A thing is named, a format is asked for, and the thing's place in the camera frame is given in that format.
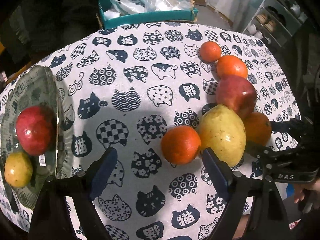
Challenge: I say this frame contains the large orange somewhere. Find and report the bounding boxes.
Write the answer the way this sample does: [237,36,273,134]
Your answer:
[243,112,272,146]

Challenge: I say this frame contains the yellow-red mango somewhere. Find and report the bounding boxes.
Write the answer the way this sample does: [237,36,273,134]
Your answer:
[4,152,33,187]

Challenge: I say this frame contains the yellow-green pear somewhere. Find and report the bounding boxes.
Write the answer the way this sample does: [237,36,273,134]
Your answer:
[198,104,246,167]

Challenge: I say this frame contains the small orange tangerine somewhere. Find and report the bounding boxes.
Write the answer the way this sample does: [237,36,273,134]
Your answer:
[161,126,201,165]

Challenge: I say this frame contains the red apple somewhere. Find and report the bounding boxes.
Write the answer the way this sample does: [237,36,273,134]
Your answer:
[215,75,257,119]
[16,106,56,156]

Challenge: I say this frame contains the orange fruit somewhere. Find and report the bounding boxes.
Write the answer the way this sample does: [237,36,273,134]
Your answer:
[216,55,248,79]

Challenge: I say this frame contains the person right hand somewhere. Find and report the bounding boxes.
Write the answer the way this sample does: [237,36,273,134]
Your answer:
[293,177,320,209]

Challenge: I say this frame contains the green glass bowl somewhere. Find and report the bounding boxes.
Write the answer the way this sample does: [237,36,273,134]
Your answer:
[1,66,65,211]

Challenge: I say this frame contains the metal shoe rack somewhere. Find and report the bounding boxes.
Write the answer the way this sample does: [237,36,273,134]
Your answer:
[243,0,308,50]

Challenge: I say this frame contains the cat pattern tablecloth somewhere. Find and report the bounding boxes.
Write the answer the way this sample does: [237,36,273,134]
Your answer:
[0,21,302,240]

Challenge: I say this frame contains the teal plastic crate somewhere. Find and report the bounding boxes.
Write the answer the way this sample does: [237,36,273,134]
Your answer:
[99,0,198,29]

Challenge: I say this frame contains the black hanging coat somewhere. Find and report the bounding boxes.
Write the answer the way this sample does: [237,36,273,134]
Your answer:
[1,0,99,63]

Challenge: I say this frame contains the clear plastic bag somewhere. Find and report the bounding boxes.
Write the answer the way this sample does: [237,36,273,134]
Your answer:
[145,0,194,11]

